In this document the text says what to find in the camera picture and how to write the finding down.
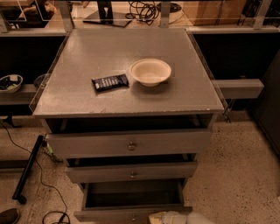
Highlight white paper bowl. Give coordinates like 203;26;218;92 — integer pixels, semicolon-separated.
129;59;172;87

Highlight coiled black cables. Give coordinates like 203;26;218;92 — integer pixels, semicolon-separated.
125;0;182;26

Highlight dark shoe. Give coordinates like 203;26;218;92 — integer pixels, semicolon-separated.
0;208;20;224

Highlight white bowl with items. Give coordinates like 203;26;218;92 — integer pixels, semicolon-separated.
0;74;23;93

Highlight green handled tool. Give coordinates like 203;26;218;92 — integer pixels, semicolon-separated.
42;141;62;163

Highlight black bar on floor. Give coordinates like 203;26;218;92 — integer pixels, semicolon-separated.
12;135;44;205

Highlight cardboard box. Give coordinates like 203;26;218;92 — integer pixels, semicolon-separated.
183;0;247;25

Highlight grey drawer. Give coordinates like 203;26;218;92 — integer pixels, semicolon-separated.
73;179;190;224
66;162;198;183
46;129;212;158

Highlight grey middle drawer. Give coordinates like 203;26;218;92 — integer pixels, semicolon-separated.
66;162;198;183

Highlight grey top drawer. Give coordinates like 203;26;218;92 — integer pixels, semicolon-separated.
46;129;212;158

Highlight black floor cable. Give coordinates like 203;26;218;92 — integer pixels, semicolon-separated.
0;122;72;224

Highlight grey wooden drawer cabinet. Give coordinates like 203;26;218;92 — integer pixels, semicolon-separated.
31;27;225;187

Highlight black monitor stand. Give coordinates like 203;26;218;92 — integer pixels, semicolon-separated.
82;1;132;28

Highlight black snack bar wrapper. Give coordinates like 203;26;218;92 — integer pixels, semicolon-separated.
92;73;130;92

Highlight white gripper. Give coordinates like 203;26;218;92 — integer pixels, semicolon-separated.
149;211;187;224

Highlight grey bottom drawer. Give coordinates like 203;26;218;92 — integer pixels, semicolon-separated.
73;179;190;224

